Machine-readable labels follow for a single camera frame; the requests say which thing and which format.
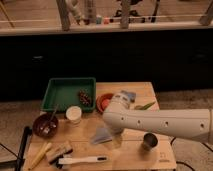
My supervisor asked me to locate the light blue towel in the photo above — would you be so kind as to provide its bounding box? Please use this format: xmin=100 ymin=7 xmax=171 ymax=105
xmin=90 ymin=127 xmax=112 ymax=145

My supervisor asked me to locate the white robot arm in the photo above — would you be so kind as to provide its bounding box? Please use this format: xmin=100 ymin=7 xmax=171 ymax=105
xmin=103 ymin=92 xmax=213 ymax=144

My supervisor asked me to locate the orange bowl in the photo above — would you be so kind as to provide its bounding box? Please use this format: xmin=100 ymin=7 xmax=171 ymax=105
xmin=96 ymin=93 xmax=113 ymax=113

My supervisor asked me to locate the orange fruit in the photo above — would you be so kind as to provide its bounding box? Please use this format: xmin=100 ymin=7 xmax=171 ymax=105
xmin=101 ymin=99 xmax=110 ymax=111

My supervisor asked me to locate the pine cone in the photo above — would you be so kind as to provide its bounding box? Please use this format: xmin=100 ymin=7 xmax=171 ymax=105
xmin=78 ymin=91 xmax=92 ymax=106

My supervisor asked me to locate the blue sponge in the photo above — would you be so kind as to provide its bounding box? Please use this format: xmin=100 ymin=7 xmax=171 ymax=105
xmin=121 ymin=90 xmax=136 ymax=103

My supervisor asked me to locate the white paper cup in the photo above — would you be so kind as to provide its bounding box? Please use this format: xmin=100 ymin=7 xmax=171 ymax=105
xmin=66 ymin=106 xmax=82 ymax=124

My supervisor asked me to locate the green plastic tray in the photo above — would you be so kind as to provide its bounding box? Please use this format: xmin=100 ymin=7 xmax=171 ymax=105
xmin=41 ymin=77 xmax=96 ymax=113

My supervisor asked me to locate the metal spoon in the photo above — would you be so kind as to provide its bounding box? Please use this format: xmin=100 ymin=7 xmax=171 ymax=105
xmin=43 ymin=104 xmax=59 ymax=134

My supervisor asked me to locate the dark metal cup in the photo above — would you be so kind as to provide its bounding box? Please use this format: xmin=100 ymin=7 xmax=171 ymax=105
xmin=142 ymin=133 xmax=158 ymax=151

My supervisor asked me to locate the wooden table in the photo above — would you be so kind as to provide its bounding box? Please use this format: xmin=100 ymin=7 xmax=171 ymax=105
xmin=23 ymin=82 xmax=177 ymax=171

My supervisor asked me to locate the dark brown bowl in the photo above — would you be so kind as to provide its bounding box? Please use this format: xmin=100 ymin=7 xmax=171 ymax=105
xmin=32 ymin=114 xmax=58 ymax=139

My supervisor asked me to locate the wooden block brush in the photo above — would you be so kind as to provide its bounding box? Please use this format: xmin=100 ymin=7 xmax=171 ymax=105
xmin=46 ymin=141 xmax=73 ymax=164

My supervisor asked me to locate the black stand bar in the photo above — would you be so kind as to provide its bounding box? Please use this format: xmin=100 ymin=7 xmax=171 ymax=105
xmin=0 ymin=126 xmax=32 ymax=171

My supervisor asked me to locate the white handled brush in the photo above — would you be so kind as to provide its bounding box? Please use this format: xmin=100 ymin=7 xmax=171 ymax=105
xmin=58 ymin=156 xmax=107 ymax=165

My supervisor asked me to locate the black cable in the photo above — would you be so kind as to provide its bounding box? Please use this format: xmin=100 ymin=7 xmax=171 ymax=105
xmin=170 ymin=136 xmax=198 ymax=171

